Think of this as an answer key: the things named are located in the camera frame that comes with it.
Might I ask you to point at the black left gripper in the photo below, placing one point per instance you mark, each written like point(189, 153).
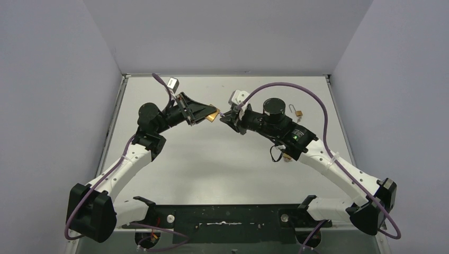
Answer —
point(185, 110)

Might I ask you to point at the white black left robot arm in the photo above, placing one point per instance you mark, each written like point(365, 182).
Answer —
point(92, 211)

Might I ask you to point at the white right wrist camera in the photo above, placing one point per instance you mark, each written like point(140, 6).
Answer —
point(237, 97)

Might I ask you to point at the large brass padlock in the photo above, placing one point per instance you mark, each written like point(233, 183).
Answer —
point(211, 117)

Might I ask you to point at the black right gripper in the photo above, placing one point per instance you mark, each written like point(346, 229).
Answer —
point(233, 119)

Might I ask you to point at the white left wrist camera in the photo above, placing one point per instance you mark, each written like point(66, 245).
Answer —
point(173, 84)

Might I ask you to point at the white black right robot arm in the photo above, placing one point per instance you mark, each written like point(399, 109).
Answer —
point(367, 195)

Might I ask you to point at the small brass padlock far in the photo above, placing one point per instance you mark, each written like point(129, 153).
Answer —
point(298, 114)

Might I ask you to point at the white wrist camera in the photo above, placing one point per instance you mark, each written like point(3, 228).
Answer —
point(237, 97)
point(173, 84)

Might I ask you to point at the small brass padlock middle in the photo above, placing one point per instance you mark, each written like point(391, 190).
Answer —
point(286, 158)

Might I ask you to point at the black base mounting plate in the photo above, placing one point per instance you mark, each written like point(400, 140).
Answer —
point(223, 224)

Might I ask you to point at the small brass padlock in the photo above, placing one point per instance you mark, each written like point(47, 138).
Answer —
point(298, 114)
point(286, 158)

